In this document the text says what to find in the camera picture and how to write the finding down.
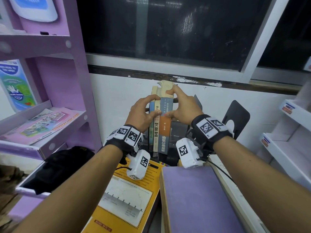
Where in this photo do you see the person's right hand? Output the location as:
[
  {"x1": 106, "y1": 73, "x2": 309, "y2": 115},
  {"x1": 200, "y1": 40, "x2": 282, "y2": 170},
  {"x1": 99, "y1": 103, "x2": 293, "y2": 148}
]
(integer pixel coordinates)
[{"x1": 164, "y1": 85, "x2": 204, "y2": 126}]

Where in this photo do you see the person's left hand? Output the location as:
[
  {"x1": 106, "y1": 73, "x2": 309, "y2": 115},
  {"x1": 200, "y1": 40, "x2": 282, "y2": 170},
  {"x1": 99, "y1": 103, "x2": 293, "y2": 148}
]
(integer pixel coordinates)
[{"x1": 125, "y1": 94, "x2": 162, "y2": 134}]

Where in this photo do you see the thin blue spine book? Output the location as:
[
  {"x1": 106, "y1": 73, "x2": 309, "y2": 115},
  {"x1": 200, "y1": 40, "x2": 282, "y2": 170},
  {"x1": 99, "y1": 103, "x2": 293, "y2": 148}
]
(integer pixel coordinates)
[{"x1": 149, "y1": 86, "x2": 158, "y2": 146}]

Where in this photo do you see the beige spine book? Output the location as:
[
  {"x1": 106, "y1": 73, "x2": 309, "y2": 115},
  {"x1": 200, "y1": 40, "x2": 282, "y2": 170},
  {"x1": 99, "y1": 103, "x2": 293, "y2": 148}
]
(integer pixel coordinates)
[{"x1": 154, "y1": 88, "x2": 162, "y2": 153}]

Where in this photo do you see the thick grey and orange book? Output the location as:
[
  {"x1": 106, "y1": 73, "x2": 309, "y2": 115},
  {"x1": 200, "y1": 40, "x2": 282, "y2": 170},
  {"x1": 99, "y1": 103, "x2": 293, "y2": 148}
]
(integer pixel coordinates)
[{"x1": 157, "y1": 80, "x2": 176, "y2": 155}]

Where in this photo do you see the person's left forearm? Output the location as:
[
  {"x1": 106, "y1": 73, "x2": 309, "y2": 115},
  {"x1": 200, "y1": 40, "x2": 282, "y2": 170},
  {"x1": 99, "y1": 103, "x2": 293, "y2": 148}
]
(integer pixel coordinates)
[{"x1": 11, "y1": 144, "x2": 123, "y2": 233}]

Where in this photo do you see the person's right forearm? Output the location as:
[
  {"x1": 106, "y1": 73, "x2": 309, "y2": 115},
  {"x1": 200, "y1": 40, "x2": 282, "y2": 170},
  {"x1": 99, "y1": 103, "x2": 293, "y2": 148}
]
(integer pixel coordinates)
[{"x1": 213, "y1": 136, "x2": 311, "y2": 233}]

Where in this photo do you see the black wristband with marker tags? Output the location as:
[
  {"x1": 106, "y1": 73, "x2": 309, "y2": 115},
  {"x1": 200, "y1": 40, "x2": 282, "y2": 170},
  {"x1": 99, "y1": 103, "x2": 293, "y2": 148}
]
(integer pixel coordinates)
[
  {"x1": 191, "y1": 114, "x2": 234, "y2": 149},
  {"x1": 103, "y1": 124, "x2": 144, "y2": 154}
]

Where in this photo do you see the black metal bookend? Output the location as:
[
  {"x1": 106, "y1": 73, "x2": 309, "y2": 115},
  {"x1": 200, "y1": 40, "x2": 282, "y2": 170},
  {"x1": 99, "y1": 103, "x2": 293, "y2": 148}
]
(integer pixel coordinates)
[{"x1": 193, "y1": 94, "x2": 251, "y2": 140}]

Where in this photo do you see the white framed window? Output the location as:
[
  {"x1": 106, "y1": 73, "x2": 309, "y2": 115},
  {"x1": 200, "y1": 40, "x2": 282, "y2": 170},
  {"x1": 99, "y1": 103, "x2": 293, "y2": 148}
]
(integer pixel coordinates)
[{"x1": 76, "y1": 0, "x2": 311, "y2": 86}]

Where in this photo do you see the purple hardcover book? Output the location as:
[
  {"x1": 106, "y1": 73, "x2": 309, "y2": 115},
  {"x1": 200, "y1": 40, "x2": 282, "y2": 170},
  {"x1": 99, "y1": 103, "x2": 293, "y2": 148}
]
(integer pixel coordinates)
[{"x1": 159, "y1": 166, "x2": 244, "y2": 233}]

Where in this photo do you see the yellow book with chart cover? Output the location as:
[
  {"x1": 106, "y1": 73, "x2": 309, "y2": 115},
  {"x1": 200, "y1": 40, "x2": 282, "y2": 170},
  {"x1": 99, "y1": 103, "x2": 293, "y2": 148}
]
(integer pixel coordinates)
[{"x1": 81, "y1": 156, "x2": 171, "y2": 233}]

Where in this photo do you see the purple display shelf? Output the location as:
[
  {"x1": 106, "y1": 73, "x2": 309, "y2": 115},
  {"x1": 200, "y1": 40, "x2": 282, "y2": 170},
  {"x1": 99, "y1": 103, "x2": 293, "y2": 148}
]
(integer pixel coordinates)
[{"x1": 0, "y1": 0, "x2": 102, "y2": 220}]

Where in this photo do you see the white flat board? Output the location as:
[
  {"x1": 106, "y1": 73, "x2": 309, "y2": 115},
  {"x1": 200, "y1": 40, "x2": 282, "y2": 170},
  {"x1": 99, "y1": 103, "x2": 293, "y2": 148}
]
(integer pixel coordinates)
[{"x1": 208, "y1": 154, "x2": 269, "y2": 233}]

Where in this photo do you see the black cloth bag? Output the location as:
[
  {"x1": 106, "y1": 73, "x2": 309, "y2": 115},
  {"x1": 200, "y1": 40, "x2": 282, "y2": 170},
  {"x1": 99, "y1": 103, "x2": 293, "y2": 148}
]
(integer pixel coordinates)
[{"x1": 23, "y1": 146, "x2": 95, "y2": 195}]

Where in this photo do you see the pink magazine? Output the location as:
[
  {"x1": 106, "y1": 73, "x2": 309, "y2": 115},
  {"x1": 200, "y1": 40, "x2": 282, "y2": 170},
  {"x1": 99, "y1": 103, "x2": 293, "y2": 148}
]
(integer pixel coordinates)
[{"x1": 0, "y1": 107, "x2": 81, "y2": 146}]

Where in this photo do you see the white display shelf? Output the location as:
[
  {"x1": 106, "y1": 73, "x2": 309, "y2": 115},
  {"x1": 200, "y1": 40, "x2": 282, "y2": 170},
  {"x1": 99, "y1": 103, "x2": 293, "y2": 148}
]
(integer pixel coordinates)
[{"x1": 259, "y1": 76, "x2": 311, "y2": 191}]

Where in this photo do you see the blue and green leaflet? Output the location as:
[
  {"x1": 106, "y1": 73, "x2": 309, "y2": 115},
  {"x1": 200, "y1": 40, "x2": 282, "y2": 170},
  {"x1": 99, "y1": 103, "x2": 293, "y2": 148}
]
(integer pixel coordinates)
[{"x1": 0, "y1": 59, "x2": 37, "y2": 112}]

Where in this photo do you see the white and blue sign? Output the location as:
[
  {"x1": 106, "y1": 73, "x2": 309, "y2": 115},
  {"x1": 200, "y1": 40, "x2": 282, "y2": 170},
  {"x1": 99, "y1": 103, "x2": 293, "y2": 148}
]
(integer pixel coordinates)
[{"x1": 8, "y1": 0, "x2": 59, "y2": 23}]

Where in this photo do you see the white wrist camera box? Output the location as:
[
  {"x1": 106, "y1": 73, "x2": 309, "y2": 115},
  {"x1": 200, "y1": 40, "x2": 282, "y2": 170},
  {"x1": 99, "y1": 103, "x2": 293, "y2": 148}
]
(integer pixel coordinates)
[
  {"x1": 176, "y1": 137, "x2": 207, "y2": 169},
  {"x1": 126, "y1": 150, "x2": 151, "y2": 180}
]

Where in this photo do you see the black cable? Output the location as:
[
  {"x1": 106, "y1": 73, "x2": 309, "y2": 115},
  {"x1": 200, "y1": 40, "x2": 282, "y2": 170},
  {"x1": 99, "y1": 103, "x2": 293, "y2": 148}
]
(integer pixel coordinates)
[{"x1": 197, "y1": 158, "x2": 236, "y2": 185}]

